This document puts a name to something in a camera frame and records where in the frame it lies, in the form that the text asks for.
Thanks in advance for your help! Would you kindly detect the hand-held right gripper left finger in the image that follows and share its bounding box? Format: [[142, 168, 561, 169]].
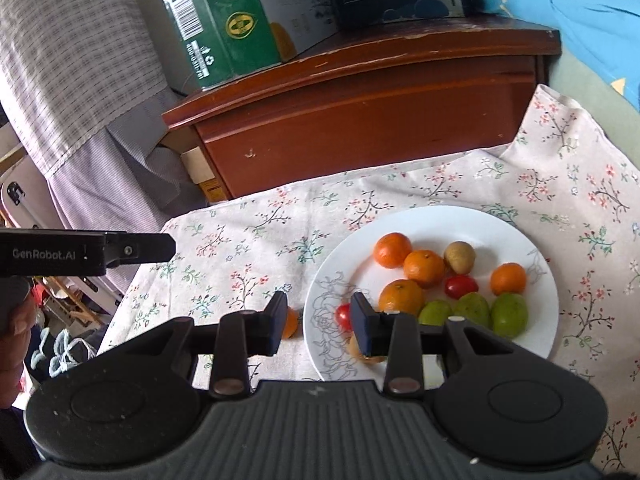
[[122, 290, 290, 397]]

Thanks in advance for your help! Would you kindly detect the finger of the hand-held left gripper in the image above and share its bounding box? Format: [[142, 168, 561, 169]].
[[104, 231, 176, 267]]

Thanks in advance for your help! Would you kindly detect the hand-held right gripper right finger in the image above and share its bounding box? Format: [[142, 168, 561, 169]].
[[350, 291, 523, 395]]

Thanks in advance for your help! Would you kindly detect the orange mandarin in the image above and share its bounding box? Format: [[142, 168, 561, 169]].
[[378, 279, 426, 315], [374, 232, 414, 268], [281, 307, 301, 339], [403, 250, 446, 289], [490, 263, 528, 297]]

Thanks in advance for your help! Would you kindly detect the brown kiwi fruit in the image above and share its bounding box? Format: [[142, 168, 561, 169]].
[[444, 241, 476, 275], [348, 332, 388, 363]]

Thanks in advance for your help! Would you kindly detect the white plate with rose print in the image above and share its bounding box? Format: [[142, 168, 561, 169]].
[[303, 205, 559, 382]]

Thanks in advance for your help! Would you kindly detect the person's left hand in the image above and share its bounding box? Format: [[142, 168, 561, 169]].
[[0, 300, 40, 408]]

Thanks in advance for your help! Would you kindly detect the small green jujube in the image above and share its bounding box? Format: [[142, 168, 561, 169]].
[[418, 300, 453, 326]]

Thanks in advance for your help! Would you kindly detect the floral tablecloth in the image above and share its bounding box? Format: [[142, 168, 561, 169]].
[[97, 84, 640, 466]]

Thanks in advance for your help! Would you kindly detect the yellow printed box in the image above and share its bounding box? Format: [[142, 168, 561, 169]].
[[199, 180, 232, 204]]

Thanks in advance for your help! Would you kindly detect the light blue white cloth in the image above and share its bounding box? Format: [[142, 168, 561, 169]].
[[30, 327, 98, 378]]

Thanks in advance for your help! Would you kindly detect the small beige cardboard box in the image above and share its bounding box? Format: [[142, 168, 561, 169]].
[[180, 147, 217, 186]]

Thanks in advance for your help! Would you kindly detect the grey checked cloth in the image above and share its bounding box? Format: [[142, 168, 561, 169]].
[[0, 0, 171, 181]]

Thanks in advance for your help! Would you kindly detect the brown wooden nightstand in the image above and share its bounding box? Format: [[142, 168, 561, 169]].
[[161, 14, 562, 201]]

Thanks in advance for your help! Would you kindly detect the green and white carton box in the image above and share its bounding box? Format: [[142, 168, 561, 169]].
[[150, 0, 341, 92]]

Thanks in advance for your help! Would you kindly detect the pale green bed sheet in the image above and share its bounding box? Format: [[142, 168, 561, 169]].
[[547, 52, 640, 171]]

